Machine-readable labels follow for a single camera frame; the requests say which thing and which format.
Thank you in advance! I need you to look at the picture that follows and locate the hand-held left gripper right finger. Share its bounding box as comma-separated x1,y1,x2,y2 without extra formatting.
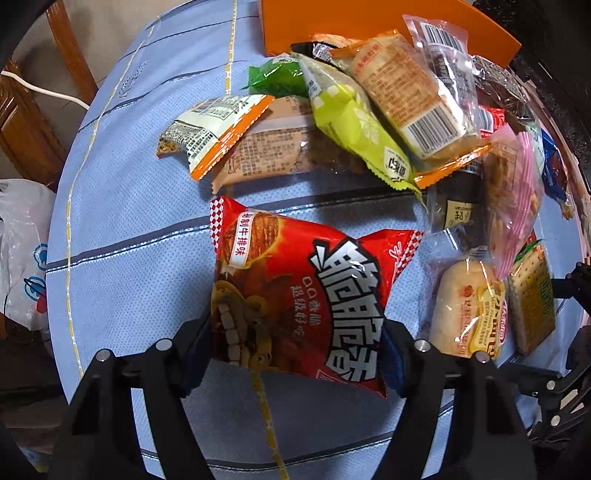
381,318,539,480

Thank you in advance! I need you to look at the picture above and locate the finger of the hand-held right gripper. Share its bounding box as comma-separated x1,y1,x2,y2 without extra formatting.
501,339,591,446
551,261,591,324

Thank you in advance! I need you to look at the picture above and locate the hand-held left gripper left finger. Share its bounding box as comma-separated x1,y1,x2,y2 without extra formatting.
46,318,218,480

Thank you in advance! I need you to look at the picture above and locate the red chip bag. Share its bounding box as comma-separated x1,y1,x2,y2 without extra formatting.
209,196,424,400

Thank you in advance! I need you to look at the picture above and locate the pink zip bag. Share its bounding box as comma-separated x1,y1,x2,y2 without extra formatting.
480,124,546,278

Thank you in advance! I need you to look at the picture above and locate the orange cardboard box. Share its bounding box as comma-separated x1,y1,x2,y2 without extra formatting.
257,0,522,68

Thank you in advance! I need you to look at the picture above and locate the cracker packet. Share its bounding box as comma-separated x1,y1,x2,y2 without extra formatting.
508,240,557,356

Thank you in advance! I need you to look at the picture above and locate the yellow bread roll packet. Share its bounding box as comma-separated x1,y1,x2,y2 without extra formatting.
427,247,513,361

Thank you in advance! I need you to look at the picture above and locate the blue snack packet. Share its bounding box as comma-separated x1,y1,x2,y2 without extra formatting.
540,134,575,217

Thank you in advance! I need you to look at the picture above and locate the dark brown snack packet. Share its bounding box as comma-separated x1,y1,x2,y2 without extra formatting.
427,182,490,250

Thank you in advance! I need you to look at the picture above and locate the blue striped tablecloth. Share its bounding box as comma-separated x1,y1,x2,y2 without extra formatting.
46,0,568,480

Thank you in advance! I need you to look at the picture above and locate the white plastic bag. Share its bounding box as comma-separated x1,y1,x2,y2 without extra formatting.
0,179,58,330

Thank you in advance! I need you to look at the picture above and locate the clear crinkled dark packet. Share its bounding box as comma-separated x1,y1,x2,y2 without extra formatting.
471,53,541,125

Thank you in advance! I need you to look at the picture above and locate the brown bread packet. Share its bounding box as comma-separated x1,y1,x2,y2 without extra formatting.
211,96,370,195

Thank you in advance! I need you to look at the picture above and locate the orange white snack packet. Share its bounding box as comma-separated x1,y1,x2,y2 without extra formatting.
157,93,276,182

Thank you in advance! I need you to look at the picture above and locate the yellow-green snack packet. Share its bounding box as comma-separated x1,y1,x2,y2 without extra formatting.
291,41,428,204

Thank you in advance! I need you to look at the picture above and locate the orange cake packet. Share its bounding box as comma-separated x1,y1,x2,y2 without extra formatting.
330,30,492,190

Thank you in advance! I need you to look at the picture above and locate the clear dark snack packet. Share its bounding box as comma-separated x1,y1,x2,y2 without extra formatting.
402,14,485,112

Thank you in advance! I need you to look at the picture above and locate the wooden chair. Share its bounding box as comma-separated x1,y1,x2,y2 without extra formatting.
0,0,100,192

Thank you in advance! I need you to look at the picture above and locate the green snack packet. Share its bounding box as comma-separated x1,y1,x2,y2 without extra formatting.
241,53,310,99

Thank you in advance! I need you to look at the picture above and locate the white cable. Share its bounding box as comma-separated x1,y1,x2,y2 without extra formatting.
0,69,90,112

